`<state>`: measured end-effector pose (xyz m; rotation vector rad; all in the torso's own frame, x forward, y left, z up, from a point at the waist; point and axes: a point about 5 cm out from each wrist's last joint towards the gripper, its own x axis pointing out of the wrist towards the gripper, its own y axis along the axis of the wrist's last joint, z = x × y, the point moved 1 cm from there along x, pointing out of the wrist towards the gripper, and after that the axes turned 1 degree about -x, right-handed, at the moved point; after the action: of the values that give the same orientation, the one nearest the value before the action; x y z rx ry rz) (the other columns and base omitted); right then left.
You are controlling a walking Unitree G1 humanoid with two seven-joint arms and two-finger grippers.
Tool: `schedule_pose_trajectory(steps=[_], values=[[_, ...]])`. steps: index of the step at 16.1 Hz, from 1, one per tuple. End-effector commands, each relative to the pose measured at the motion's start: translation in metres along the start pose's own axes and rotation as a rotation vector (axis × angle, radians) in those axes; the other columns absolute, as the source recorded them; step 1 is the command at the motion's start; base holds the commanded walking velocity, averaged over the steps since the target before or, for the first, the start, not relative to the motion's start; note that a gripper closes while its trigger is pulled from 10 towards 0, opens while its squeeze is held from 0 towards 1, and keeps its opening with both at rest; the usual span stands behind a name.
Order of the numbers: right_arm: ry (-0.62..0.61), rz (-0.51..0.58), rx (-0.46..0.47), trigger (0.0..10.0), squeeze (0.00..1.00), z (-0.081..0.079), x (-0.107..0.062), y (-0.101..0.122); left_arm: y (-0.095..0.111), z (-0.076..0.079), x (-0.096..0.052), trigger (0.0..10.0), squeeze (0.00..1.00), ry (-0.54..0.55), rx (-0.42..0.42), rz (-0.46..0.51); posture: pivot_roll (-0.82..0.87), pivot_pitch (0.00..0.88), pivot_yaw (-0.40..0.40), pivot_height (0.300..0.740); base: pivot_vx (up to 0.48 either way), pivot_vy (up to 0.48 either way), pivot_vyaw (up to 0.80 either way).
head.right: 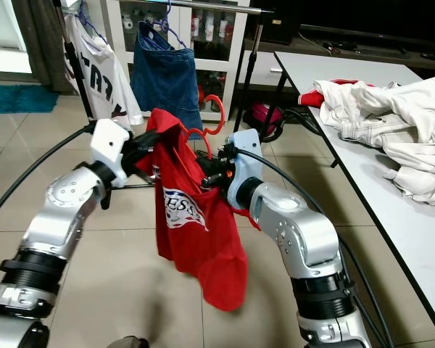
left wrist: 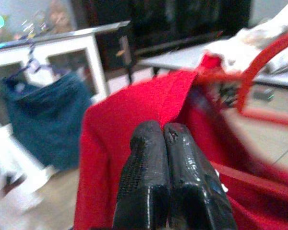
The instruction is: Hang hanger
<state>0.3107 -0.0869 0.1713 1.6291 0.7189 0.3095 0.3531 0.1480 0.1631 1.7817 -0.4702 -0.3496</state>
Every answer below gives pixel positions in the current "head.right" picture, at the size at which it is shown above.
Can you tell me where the white table with black legs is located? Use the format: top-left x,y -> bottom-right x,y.
273,51 -> 435,343

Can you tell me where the teal floor rug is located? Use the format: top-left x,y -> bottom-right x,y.
0,84 -> 57,115

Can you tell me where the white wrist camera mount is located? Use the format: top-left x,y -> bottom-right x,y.
88,119 -> 133,186
226,128 -> 265,209

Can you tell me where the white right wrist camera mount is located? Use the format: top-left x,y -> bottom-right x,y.
226,128 -> 265,209

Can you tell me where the red T-shirt with white print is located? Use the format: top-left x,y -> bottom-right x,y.
144,107 -> 262,314

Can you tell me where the white printed T-shirt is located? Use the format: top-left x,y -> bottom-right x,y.
63,14 -> 144,131

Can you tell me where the low white drawer unit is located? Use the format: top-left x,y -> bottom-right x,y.
238,49 -> 292,89

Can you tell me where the metal clothes rack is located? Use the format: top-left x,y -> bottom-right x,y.
51,0 -> 275,191

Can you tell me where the black television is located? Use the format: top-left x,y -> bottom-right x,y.
261,0 -> 435,41

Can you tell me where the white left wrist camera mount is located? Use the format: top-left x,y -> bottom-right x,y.
88,119 -> 133,186

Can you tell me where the red clothes hanger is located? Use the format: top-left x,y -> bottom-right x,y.
176,94 -> 227,159

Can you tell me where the glass sliding door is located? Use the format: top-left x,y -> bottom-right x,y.
0,0 -> 30,77

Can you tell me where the purple clothes hanger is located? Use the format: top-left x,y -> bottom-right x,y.
140,0 -> 188,49
75,0 -> 108,38

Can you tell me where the white glass-door cabinet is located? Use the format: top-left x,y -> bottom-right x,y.
101,0 -> 249,123

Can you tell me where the red garment with white trim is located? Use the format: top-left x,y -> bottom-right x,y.
298,78 -> 357,110

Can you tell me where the pink plastic item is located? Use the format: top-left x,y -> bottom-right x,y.
249,101 -> 285,136

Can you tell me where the white clothes pile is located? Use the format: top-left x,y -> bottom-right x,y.
315,77 -> 435,207

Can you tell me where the grey curtain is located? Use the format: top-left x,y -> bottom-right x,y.
14,0 -> 82,86

